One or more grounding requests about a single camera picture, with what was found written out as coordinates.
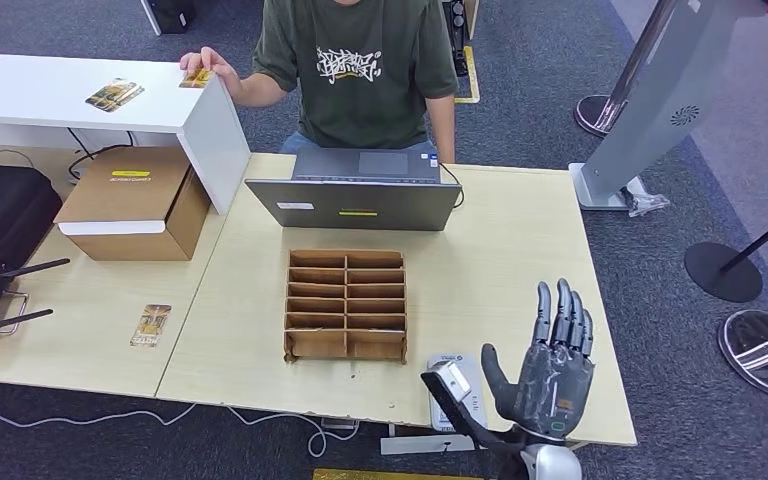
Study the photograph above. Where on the white table foot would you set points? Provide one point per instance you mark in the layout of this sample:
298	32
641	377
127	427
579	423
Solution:
410	445

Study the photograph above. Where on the person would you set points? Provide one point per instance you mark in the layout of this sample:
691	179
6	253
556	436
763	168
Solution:
357	106

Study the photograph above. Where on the chrome stanchion base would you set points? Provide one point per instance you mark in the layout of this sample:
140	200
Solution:
762	351

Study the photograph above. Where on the chrome stanchion pole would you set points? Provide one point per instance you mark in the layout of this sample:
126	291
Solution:
596	109

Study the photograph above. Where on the clear plastic bag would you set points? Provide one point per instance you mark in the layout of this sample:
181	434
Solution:
646	201

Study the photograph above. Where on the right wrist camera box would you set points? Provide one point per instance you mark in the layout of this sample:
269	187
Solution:
453	378

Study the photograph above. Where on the person's left forearm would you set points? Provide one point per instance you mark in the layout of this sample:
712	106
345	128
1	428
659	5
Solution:
442	129

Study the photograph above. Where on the gold patterned ID card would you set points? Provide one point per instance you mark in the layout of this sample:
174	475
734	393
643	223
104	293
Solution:
195	79

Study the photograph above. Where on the stack of gold cards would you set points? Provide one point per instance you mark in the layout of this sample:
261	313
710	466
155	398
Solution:
115	96

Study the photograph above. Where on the black box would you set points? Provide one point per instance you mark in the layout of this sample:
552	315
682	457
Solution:
172	12

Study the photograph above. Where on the brown cardboard box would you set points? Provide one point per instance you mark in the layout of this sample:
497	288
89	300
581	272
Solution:
129	192

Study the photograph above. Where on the white shelf riser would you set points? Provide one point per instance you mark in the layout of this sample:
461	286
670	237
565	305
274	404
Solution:
26	93

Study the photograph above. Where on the gold strip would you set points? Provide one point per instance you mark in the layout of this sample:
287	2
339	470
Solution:
371	475

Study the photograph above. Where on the gold hotel key card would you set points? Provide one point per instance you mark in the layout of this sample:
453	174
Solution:
151	326

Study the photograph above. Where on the grey laptop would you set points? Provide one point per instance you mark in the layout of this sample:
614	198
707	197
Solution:
357	205

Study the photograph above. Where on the black wheeled stand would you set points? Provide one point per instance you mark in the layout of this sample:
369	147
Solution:
457	33

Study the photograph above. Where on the white card reader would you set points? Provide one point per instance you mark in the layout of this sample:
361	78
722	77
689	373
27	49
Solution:
475	404

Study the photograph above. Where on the black carrying case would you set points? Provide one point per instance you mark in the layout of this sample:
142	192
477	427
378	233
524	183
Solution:
0	212

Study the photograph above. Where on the black stanchion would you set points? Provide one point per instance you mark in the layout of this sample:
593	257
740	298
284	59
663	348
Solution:
722	272

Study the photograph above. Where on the yellow floor tape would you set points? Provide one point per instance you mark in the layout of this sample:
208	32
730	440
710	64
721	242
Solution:
474	79

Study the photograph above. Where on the silver kiosk stand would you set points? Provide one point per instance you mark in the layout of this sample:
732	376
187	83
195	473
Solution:
672	99

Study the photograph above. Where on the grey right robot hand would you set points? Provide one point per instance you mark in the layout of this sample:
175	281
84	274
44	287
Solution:
556	384

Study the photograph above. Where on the person's right hand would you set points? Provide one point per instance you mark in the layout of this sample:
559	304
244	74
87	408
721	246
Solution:
215	66

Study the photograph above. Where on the cardboard slot organizer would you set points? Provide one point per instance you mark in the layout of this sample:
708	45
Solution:
346	306

